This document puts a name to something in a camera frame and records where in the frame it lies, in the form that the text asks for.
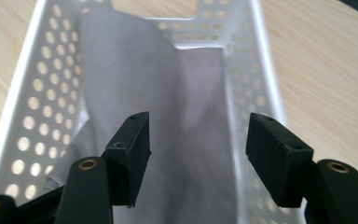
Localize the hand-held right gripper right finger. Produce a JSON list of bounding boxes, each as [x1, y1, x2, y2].
[[244, 112, 315, 209]]

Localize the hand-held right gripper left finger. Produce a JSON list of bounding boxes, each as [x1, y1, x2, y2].
[[104, 110, 153, 208]]

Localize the grey cloth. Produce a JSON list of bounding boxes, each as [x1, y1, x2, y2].
[[46, 7, 241, 224]]

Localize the white perforated plastic basket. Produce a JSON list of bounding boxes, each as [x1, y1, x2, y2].
[[0, 0, 310, 224]]

